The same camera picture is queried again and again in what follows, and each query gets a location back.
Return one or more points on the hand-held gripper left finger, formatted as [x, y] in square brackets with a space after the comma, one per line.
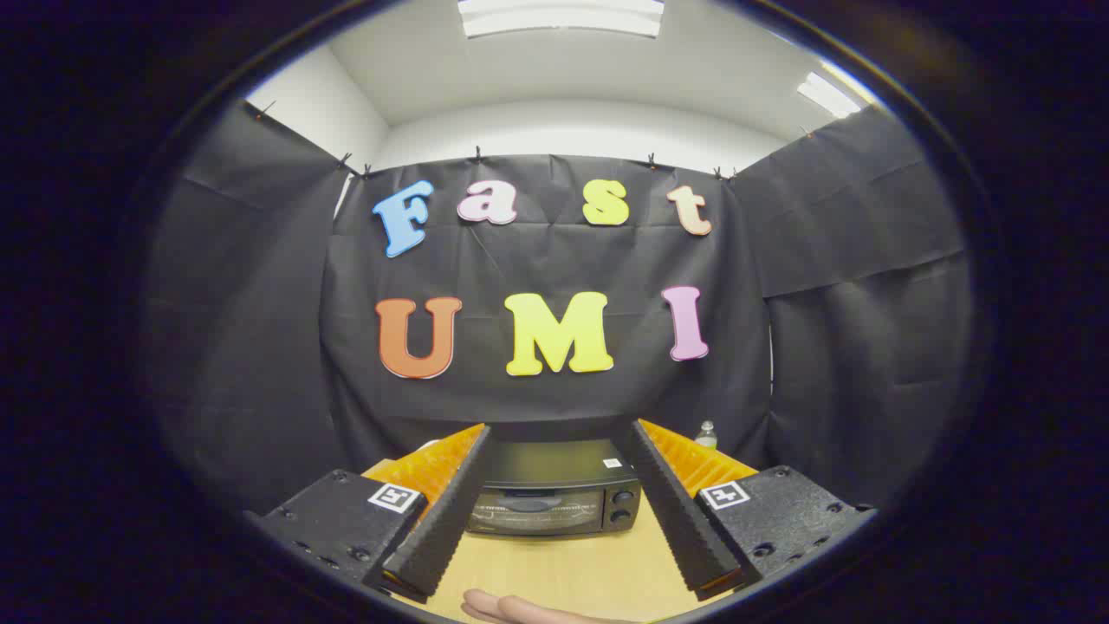
[442, 520]

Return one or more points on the black toaster oven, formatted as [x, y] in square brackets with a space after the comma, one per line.
[554, 464]

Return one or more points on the small ceiling light panel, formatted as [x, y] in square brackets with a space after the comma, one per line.
[827, 94]

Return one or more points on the green label plastic bottle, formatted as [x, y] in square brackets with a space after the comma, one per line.
[706, 436]

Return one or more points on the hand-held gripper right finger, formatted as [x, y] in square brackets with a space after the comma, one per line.
[676, 511]

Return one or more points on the long ceiling light panel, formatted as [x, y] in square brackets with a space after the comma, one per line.
[559, 17]

